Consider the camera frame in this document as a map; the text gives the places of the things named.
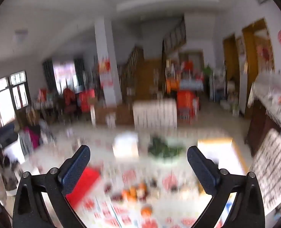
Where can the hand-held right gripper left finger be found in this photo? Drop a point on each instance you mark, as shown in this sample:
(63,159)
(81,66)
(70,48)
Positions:
(75,169)

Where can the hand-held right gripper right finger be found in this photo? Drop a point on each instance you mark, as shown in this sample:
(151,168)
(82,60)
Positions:
(202,171)

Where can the red box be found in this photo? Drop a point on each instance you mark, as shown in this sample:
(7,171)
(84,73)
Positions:
(85,185)

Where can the orange tangerine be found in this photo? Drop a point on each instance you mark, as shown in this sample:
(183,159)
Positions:
(129,193)
(146,211)

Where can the patterned tablecloth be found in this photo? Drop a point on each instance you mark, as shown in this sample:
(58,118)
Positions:
(176,194)

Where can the green leafy vegetables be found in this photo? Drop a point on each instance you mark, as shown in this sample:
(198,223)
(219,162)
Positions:
(165,148)

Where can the white tissue box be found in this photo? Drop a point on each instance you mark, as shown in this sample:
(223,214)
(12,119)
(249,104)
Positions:
(125,146)

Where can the red carton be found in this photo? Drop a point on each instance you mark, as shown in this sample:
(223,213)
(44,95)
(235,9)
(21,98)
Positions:
(86,101)

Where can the cluttered background table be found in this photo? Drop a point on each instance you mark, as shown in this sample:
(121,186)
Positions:
(185,78)

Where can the lace-covered sideboard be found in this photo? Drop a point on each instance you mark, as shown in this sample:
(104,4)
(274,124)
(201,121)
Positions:
(271,99)

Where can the wooden door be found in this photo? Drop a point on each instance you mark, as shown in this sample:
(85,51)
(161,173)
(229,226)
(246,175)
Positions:
(254,64)
(230,76)

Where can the dark framed window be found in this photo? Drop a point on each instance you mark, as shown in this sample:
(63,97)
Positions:
(9,95)

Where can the red pillar poster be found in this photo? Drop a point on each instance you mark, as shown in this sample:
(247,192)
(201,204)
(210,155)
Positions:
(106,72)

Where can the wooden staircase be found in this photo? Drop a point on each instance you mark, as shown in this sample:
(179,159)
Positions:
(135,71)

